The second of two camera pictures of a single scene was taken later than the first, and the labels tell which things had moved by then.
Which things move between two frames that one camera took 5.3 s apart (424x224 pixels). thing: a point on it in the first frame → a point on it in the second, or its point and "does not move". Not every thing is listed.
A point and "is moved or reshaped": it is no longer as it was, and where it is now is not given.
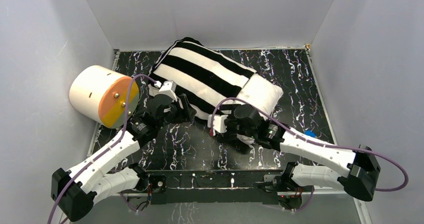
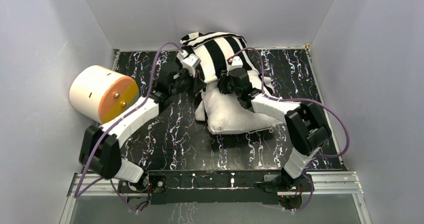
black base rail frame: (233, 185) does not move
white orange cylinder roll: (101, 93) does not move
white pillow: (262, 93) is moved or reshaped
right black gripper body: (233, 126) → (226, 85)
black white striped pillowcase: (208, 80) → (216, 50)
